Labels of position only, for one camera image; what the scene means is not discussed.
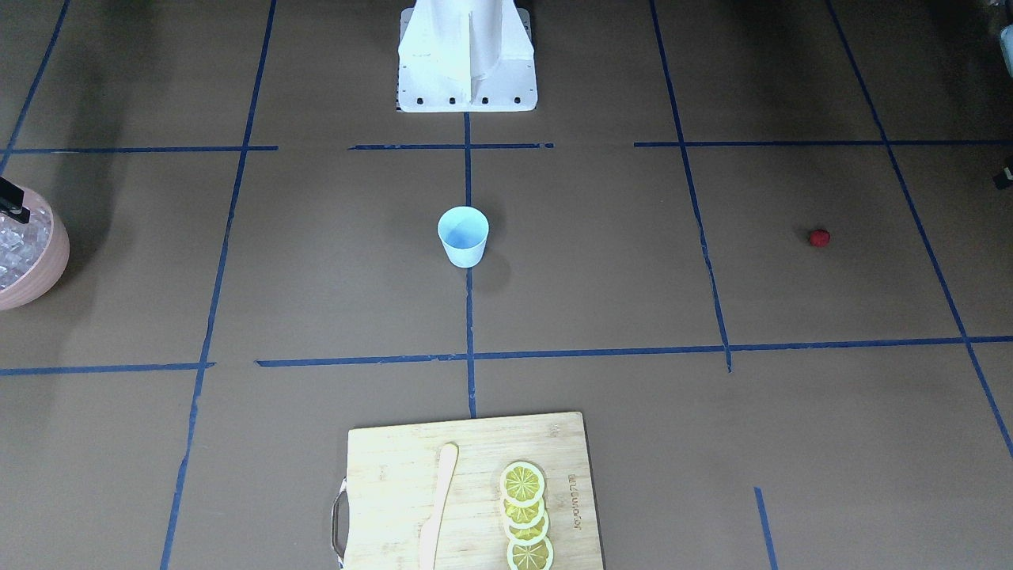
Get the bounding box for red strawberry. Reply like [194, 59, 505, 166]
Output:
[807, 228, 831, 248]

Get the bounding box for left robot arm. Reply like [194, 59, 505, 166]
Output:
[992, 23, 1013, 190]

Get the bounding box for ice cubes in bowl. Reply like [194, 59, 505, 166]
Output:
[1, 208, 53, 289]

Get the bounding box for light blue cup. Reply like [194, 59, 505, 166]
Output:
[437, 206, 491, 269]

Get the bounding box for pink bowl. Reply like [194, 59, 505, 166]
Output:
[1, 184, 70, 310]

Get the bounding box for wooden cutting board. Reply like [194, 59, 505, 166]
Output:
[330, 412, 605, 569]

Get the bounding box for lemon slice one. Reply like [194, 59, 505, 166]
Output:
[499, 461, 546, 507]

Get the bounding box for lemon slice two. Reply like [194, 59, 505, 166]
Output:
[502, 499, 546, 530]

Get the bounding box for lemon slice three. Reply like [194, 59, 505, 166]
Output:
[502, 515, 551, 545]

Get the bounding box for lemon slice four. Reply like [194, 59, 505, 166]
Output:
[507, 538, 555, 570]

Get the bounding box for white camera pole stand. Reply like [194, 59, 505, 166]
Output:
[396, 1, 538, 113]

